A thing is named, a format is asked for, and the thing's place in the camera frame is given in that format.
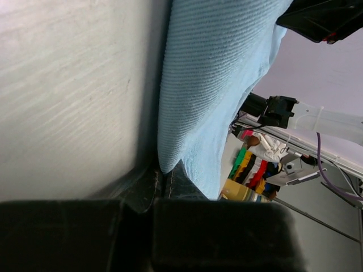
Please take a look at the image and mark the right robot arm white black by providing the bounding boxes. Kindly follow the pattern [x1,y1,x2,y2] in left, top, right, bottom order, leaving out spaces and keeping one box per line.
[240,1,362,145]

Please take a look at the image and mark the aluminium table edge rail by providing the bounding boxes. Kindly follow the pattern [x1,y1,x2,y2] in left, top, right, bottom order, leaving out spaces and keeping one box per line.
[233,114,362,179]

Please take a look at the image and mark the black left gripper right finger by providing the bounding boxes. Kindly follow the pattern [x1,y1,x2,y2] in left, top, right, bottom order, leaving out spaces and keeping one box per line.
[153,163,306,271]

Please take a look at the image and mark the light blue trousers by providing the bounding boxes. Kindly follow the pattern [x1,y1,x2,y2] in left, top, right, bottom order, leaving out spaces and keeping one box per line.
[158,1,291,199]

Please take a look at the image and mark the colourful clutter beyond table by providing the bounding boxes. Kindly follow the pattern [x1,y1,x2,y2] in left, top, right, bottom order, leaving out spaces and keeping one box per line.
[218,129,327,203]

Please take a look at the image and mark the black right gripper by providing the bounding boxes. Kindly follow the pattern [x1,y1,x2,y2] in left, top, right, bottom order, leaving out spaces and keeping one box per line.
[276,0,362,44]

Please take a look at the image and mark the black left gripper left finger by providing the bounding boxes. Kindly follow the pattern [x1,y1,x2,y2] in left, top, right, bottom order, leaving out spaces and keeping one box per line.
[1,169,162,271]

